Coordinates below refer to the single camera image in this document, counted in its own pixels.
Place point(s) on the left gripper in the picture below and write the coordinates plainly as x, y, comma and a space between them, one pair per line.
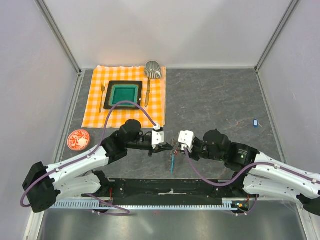
163, 148

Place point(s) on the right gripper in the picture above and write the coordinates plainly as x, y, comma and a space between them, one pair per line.
192, 154

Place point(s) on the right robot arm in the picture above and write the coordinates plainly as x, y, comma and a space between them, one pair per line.
256, 173

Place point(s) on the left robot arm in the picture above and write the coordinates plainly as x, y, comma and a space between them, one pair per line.
44, 185

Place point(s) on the gold knife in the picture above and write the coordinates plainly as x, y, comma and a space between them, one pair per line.
148, 90

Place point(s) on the black green square plate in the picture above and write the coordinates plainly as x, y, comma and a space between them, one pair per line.
121, 90

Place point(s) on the grey striped mug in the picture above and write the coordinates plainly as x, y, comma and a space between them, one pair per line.
153, 70

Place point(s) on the blue tag key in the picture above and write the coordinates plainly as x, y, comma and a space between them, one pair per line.
256, 123

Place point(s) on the red white patterned bowl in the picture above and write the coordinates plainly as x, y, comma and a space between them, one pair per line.
78, 140

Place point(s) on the gold fork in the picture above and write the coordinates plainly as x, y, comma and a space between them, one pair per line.
101, 96

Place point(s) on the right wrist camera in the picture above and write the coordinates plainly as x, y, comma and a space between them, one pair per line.
186, 140

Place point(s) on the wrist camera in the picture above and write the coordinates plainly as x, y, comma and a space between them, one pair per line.
157, 136
186, 140

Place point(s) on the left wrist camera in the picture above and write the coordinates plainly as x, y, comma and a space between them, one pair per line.
157, 136

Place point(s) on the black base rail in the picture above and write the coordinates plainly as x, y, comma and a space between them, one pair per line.
166, 192

